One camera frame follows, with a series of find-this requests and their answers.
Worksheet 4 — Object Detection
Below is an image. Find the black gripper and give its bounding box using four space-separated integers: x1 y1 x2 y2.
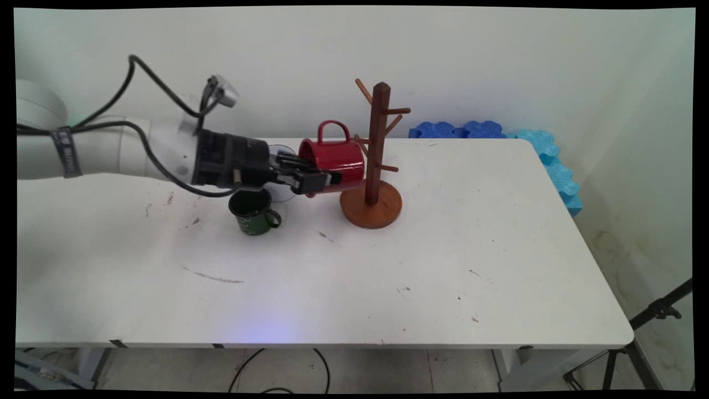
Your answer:
192 129 342 196

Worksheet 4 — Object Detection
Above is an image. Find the red enamel mug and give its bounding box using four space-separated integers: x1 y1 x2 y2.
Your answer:
298 120 366 198

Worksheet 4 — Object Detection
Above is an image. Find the white enamel mug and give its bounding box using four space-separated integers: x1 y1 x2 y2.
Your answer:
268 145 302 203

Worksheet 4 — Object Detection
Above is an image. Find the dark green enamel mug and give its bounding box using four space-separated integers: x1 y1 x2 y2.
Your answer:
228 187 282 237

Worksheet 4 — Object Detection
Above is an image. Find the brown wooden mug tree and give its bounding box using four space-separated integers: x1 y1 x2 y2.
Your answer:
340 78 412 230

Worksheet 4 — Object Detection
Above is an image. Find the dark blue foam piece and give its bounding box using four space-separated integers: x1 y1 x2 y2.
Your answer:
463 120 507 139
409 121 464 139

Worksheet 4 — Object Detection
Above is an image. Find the light blue foam piece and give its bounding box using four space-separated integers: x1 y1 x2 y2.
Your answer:
507 130 583 218

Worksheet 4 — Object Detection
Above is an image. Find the white table leg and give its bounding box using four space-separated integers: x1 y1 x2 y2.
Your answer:
78 348 114 388
492 348 610 392

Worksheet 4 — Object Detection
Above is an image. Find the black tripod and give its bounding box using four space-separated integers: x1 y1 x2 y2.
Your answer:
563 278 694 391

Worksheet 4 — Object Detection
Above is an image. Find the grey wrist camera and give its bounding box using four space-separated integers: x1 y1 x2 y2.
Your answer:
206 75 240 109

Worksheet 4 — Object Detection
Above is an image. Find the black floor cable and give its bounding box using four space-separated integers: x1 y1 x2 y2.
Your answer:
227 348 331 394

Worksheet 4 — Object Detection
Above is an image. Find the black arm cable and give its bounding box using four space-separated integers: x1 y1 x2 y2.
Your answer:
17 54 239 198

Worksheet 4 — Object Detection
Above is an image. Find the grey velcro strap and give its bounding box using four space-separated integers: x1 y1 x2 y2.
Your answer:
50 126 84 179

